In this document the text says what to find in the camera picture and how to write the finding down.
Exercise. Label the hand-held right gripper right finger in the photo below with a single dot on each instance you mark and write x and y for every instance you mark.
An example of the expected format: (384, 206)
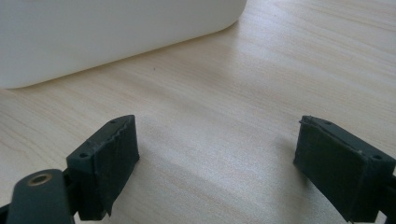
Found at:
(339, 168)

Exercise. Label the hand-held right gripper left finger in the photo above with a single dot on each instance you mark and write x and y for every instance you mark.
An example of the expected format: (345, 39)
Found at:
(106, 168)

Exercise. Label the white plastic container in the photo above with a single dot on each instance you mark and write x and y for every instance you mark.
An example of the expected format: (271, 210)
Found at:
(93, 34)

